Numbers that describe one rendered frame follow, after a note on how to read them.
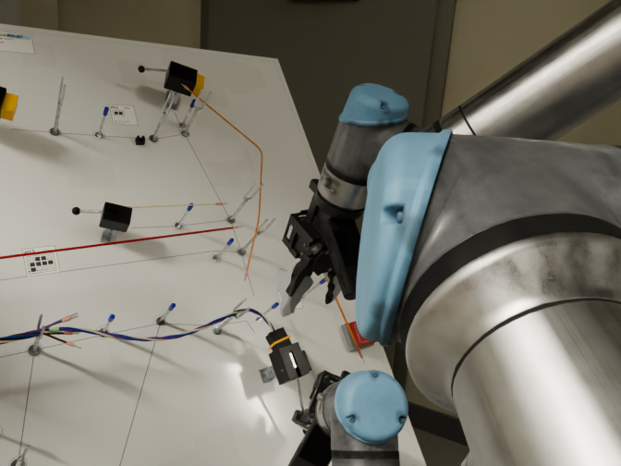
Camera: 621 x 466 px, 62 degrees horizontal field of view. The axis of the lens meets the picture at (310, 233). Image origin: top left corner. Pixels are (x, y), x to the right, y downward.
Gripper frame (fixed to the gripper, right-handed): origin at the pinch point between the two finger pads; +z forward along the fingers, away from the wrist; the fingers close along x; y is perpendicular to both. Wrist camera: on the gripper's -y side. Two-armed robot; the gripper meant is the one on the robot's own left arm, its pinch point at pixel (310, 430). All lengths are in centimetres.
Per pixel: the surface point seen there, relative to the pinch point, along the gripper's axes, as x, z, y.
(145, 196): 45, 2, 26
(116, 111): 59, 2, 39
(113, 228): 44.3, -4.8, 15.3
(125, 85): 62, 3, 46
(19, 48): 79, -3, 40
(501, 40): -23, 61, 174
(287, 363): 8.0, -2.1, 7.8
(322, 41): 47, 98, 168
